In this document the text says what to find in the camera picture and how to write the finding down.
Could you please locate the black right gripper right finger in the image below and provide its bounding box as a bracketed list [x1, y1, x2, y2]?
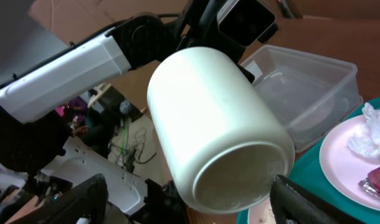
[270, 175, 361, 224]

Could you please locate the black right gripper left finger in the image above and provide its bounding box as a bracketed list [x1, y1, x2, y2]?
[13, 174, 108, 224]

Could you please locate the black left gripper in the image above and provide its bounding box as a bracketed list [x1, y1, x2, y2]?
[174, 0, 245, 64]

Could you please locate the white cup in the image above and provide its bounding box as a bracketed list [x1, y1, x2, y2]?
[147, 47, 295, 214]

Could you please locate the red foil wrapper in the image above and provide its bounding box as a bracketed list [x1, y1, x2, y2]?
[358, 167, 380, 199]

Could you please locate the white tissue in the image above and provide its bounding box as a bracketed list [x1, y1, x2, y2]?
[347, 103, 380, 161]

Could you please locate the pink small bowl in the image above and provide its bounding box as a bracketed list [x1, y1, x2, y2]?
[248, 199, 276, 224]

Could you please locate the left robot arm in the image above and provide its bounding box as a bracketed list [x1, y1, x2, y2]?
[0, 1, 275, 174]

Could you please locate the teal plastic tray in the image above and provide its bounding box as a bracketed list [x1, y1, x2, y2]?
[236, 96, 380, 224]

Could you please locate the white round plate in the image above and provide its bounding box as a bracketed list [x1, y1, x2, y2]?
[319, 115, 380, 211]

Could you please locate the clear plastic bin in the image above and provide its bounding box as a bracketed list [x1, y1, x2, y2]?
[241, 45, 363, 152]

